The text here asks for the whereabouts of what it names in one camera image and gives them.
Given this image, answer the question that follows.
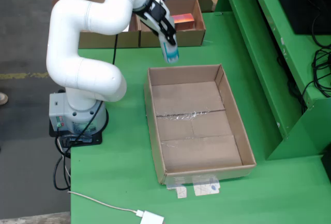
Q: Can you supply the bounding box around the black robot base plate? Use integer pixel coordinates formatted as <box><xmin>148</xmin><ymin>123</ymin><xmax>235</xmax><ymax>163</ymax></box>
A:
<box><xmin>49</xmin><ymin>104</ymin><xmax>109</xmax><ymax>146</ymax></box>

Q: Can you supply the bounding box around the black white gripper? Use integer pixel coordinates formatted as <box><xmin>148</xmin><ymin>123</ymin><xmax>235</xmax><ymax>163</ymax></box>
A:
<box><xmin>133</xmin><ymin>0</ymin><xmax>178</xmax><ymax>46</ymax></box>

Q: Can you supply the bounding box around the open cardboard box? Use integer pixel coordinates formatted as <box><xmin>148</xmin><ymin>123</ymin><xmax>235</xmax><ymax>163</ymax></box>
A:
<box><xmin>139</xmin><ymin>0</ymin><xmax>207</xmax><ymax>48</ymax></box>

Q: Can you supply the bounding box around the white adapter with cable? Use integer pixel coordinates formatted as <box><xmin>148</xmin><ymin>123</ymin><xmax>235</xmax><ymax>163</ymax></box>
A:
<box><xmin>67</xmin><ymin>190</ymin><xmax>165</xmax><ymax>224</ymax></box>

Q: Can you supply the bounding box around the wide white paper tag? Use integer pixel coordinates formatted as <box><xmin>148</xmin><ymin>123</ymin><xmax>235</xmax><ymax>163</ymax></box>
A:
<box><xmin>193</xmin><ymin>182</ymin><xmax>220</xmax><ymax>197</ymax></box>

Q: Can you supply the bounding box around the green metal shelf unit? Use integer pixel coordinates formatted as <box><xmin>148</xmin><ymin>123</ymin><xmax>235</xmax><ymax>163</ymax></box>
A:
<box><xmin>214</xmin><ymin>0</ymin><xmax>331</xmax><ymax>161</ymax></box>

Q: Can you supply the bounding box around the black monitor cable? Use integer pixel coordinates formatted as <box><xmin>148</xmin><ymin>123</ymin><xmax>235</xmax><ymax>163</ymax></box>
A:
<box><xmin>301</xmin><ymin>9</ymin><xmax>331</xmax><ymax>115</ymax></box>

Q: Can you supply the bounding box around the white spray bottle teal label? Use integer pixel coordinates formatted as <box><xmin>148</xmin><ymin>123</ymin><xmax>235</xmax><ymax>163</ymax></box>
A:
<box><xmin>141</xmin><ymin>13</ymin><xmax>180</xmax><ymax>65</ymax></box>

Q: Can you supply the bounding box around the pink carton with barcode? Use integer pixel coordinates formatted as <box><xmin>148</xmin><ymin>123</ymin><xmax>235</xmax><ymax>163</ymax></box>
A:
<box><xmin>171</xmin><ymin>13</ymin><xmax>195</xmax><ymax>31</ymax></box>

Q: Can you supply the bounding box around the small white paper tag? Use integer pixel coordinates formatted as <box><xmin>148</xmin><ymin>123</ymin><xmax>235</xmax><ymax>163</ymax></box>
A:
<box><xmin>175</xmin><ymin>186</ymin><xmax>187</xmax><ymax>199</ymax></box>

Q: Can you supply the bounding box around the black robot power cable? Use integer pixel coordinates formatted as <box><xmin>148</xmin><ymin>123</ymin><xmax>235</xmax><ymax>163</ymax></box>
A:
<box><xmin>53</xmin><ymin>130</ymin><xmax>78</xmax><ymax>191</ymax></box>

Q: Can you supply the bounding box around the cardboard box holding white carton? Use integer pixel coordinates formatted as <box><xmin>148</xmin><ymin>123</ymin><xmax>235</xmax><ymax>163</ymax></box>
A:
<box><xmin>51</xmin><ymin>0</ymin><xmax>142</xmax><ymax>49</ymax></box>

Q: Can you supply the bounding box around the large shallow cardboard tray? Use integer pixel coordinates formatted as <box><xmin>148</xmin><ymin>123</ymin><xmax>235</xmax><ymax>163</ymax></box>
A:
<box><xmin>143</xmin><ymin>63</ymin><xmax>257</xmax><ymax>186</ymax></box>

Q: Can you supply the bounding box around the grey robot base box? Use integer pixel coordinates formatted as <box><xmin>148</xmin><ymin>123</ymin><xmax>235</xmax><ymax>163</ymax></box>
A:
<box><xmin>49</xmin><ymin>92</ymin><xmax>72</xmax><ymax>131</ymax></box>

